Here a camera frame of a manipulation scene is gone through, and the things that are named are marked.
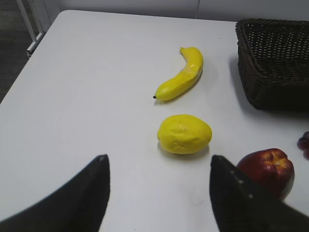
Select red apple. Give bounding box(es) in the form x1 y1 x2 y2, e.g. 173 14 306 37
237 148 295 200

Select yellow banana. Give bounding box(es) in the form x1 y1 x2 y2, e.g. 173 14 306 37
153 47 204 101

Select black wicker basket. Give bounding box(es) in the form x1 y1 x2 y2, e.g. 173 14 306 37
236 18 309 113

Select white metal frame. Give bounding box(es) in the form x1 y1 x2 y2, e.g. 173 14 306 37
16 0 52 58

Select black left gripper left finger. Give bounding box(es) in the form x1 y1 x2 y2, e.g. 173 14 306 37
0 155 110 232

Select purple grapes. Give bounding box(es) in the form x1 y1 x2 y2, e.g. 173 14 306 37
297 131 309 160

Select yellow lemon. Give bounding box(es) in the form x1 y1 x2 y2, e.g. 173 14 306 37
157 115 212 155

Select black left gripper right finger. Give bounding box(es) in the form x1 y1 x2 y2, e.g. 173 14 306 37
210 155 309 232

